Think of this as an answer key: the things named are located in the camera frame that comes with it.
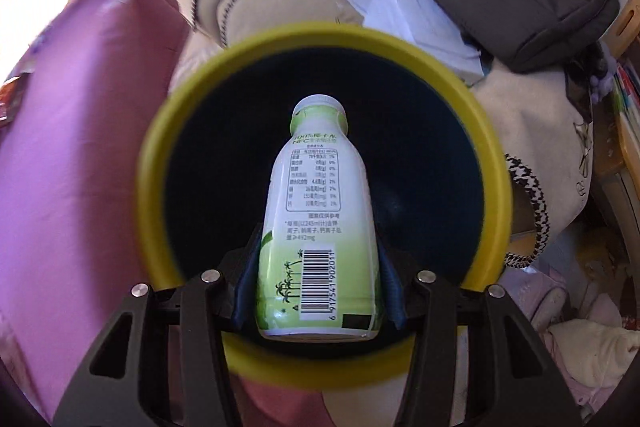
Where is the white plastic bag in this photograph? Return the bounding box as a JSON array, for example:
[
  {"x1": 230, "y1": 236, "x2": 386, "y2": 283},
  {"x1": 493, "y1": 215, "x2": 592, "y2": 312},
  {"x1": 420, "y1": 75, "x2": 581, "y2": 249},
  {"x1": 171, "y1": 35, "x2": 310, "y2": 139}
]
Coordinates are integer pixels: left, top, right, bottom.
[{"x1": 341, "y1": 0, "x2": 486, "y2": 76}]

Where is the wooden shelf with books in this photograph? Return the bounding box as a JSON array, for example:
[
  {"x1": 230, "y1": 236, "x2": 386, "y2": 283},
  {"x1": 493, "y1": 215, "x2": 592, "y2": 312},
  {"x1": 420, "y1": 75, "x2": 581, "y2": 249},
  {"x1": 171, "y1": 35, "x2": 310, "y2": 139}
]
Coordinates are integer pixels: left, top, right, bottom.
[{"x1": 597, "y1": 0, "x2": 640, "y2": 192}]

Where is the white green drink bottle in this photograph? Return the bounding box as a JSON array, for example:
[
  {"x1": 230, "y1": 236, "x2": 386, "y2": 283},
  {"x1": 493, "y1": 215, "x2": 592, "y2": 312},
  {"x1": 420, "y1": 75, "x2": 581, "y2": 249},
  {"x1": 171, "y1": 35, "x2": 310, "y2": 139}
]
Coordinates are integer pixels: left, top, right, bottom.
[{"x1": 255, "y1": 94, "x2": 385, "y2": 342}]

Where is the cream fleece cloth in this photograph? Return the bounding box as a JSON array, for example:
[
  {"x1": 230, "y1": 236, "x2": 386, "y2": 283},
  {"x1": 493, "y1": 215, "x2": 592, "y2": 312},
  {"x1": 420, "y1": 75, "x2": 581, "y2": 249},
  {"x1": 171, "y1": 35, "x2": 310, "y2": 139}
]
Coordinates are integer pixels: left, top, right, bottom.
[{"x1": 547, "y1": 319, "x2": 640, "y2": 374}]

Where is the purple floral blanket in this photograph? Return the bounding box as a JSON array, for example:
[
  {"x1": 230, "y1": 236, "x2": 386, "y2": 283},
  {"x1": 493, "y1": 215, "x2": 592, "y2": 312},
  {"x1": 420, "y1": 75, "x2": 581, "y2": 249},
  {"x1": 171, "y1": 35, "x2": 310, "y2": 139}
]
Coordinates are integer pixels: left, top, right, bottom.
[{"x1": 0, "y1": 0, "x2": 331, "y2": 427}]

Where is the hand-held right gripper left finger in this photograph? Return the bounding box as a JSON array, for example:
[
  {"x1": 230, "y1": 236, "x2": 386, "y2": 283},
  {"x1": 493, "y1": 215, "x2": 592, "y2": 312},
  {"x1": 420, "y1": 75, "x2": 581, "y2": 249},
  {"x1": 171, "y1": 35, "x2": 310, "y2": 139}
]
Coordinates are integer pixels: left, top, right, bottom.
[{"x1": 52, "y1": 239, "x2": 264, "y2": 427}]

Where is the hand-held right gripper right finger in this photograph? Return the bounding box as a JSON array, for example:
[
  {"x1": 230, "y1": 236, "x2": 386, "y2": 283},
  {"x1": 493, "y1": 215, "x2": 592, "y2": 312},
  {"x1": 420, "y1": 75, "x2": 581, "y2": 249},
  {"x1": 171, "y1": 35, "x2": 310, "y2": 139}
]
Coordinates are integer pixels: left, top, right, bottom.
[{"x1": 378, "y1": 251, "x2": 583, "y2": 427}]

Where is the yellow rimmed dark bin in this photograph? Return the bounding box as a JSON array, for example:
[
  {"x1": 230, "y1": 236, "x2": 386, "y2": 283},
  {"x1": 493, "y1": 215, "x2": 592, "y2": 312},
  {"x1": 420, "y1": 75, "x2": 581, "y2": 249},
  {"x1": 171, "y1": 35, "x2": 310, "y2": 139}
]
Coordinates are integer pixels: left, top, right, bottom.
[{"x1": 136, "y1": 23, "x2": 513, "y2": 392}]

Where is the red snack packet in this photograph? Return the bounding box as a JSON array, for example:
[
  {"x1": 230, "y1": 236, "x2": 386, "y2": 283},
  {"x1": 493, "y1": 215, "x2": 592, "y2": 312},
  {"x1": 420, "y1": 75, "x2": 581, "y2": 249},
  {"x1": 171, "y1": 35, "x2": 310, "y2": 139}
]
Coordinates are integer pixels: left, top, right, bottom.
[{"x1": 0, "y1": 74, "x2": 31, "y2": 124}]

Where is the pale pink clothes pile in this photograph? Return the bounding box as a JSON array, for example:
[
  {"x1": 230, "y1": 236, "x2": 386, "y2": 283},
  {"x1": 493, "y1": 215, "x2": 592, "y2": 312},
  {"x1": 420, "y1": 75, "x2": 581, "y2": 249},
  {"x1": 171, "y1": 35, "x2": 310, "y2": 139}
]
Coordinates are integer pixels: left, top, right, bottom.
[{"x1": 500, "y1": 264, "x2": 640, "y2": 410}]

